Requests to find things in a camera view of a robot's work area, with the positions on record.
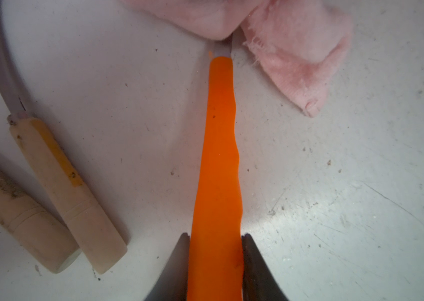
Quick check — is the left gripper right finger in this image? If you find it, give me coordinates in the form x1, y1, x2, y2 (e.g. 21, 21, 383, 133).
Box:
242, 233, 288, 301

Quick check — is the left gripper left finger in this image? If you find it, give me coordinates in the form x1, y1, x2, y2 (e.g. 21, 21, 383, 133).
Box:
145, 233, 190, 301

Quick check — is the orange handle sickle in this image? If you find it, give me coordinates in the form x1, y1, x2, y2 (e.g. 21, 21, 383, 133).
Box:
187, 37, 244, 300

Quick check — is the wooden handle sickle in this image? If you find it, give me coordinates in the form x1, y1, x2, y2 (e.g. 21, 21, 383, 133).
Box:
0, 2, 128, 274
0, 170, 81, 273

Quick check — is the pink terry rag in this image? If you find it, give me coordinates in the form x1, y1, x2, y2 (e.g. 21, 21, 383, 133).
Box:
127, 1, 354, 117

